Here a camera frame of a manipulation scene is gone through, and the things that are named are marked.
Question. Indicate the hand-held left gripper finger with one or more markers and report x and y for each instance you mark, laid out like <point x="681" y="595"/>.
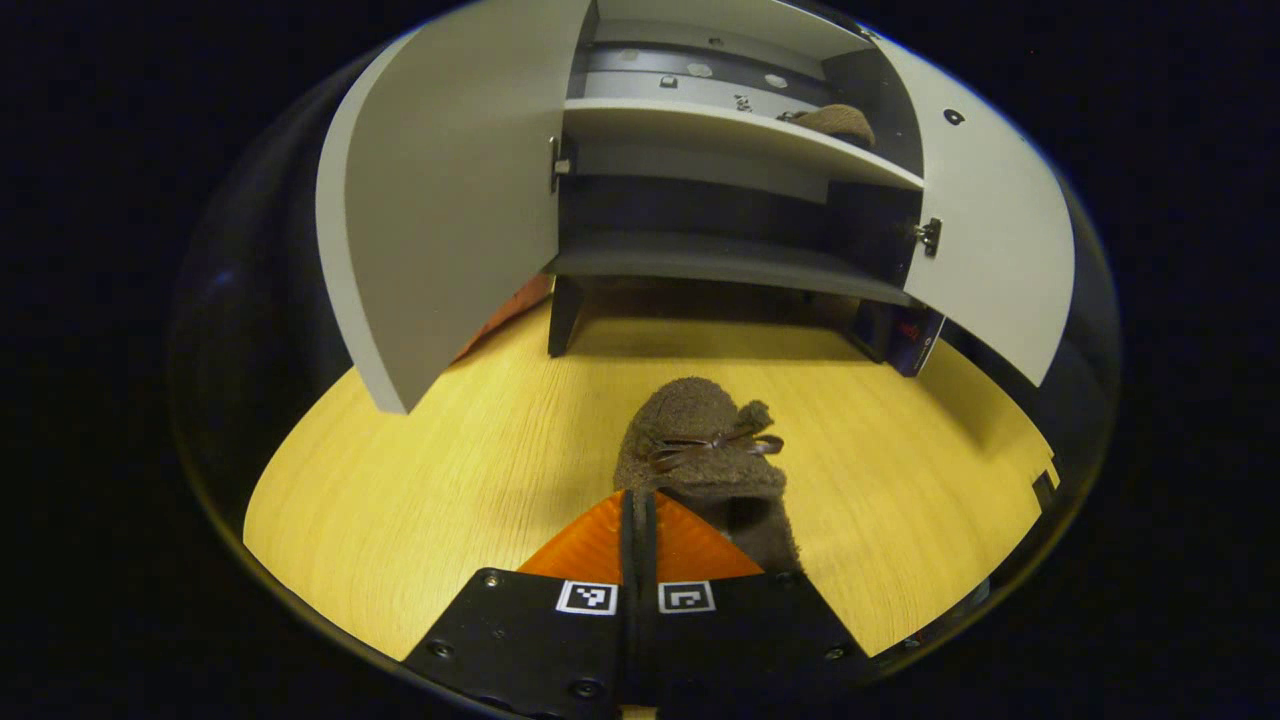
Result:
<point x="629" y="545"/>
<point x="648" y="545"/>

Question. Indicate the brown fuzzy shoe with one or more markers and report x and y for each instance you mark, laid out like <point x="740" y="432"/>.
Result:
<point x="700" y="470"/>
<point x="835" y="122"/>

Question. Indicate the white shoe cabinet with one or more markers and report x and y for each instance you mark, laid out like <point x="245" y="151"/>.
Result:
<point x="700" y="165"/>

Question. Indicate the white cabinet door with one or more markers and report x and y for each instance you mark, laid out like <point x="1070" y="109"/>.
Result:
<point x="1000" y="260"/>
<point x="450" y="200"/>

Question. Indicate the grey cabinet shelf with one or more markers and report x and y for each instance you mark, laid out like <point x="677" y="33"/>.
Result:
<point x="720" y="262"/>

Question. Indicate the metal door hinge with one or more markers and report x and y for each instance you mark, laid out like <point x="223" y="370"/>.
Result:
<point x="930" y="236"/>
<point x="556" y="165"/>

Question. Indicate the white cabinet shelf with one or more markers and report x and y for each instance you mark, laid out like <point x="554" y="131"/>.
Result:
<point x="680" y="120"/>

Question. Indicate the black backdrop cloth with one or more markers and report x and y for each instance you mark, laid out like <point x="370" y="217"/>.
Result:
<point x="260" y="300"/>

